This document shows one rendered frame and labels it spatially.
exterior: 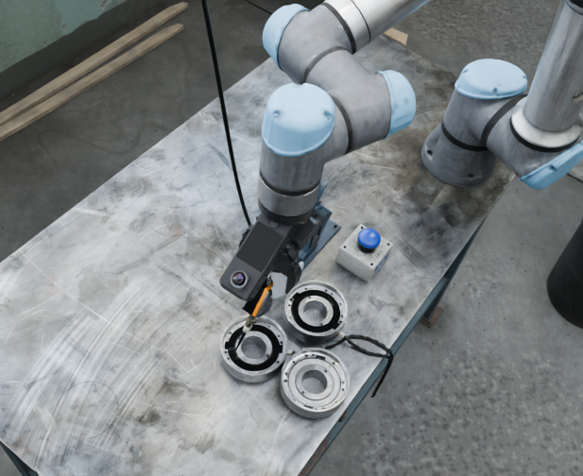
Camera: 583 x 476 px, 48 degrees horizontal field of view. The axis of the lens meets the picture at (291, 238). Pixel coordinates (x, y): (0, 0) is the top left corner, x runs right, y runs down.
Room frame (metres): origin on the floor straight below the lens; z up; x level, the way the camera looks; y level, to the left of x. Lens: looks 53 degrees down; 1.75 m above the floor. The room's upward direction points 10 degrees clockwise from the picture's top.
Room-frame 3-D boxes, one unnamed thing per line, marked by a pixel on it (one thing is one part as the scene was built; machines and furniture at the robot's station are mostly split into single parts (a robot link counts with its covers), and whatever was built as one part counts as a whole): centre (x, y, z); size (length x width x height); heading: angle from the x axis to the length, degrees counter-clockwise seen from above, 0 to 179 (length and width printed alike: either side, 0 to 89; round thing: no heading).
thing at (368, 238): (0.70, -0.13, 0.85); 0.04 x 0.04 x 0.05
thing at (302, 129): (0.54, 0.01, 1.23); 0.09 x 0.08 x 0.11; 132
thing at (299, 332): (0.56, -0.06, 0.82); 0.10 x 0.10 x 0.04
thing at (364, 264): (0.71, -0.14, 0.82); 0.08 x 0.07 x 0.05; 152
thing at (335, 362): (0.44, -0.07, 0.82); 0.10 x 0.10 x 0.04
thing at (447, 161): (1.00, -0.31, 0.85); 0.15 x 0.15 x 0.10
